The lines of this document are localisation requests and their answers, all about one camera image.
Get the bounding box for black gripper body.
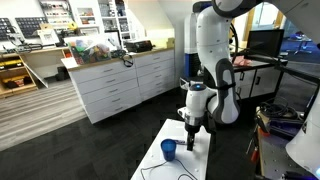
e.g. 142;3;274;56
184;123;203;136

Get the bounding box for large black monitor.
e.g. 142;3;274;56
246;29;285;58

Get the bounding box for wall mounted parts organizer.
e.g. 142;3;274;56
39;0;74;31

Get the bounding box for coil of black cables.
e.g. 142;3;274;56
258;99;299;120

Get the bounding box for yellow and black tool case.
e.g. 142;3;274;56
0;59;24;70

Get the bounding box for robot mounting table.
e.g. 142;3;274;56
256;114;320;180

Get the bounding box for black tool pegboard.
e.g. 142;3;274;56
14;16;48;38

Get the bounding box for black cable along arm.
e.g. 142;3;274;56
228;21;241;64

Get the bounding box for black bag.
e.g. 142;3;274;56
54;64;71;82

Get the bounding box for clear bag of colourful items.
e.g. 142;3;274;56
63;34;113;65

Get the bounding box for orange handled screwdriver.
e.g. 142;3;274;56
249;146;260;164

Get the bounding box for white shelf unit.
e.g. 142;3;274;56
69;0;146;46

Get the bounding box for thin black table cable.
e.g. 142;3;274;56
139;158;199;180

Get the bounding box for black aluminium frame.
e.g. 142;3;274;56
259;55;320;121

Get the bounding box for black box device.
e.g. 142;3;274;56
124;39;154;53

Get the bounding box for blue plastic cup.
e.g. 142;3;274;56
160;138;177;162

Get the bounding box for white drawer cabinet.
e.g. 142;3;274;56
67;47;177;125

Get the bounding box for pink cloth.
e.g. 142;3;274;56
233;55;253;67

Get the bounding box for wooden workbench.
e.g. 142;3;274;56
0;45;71;99

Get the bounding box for white slanted panel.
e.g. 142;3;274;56
21;59;50;89

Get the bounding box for dark blue flat box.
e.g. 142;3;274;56
268;118;304;133

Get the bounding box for black headphones with cable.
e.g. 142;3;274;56
110;49;135;68

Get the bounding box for round glass table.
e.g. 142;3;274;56
288;31;320;56

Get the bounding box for white framed paper sign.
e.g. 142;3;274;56
36;28;60;46

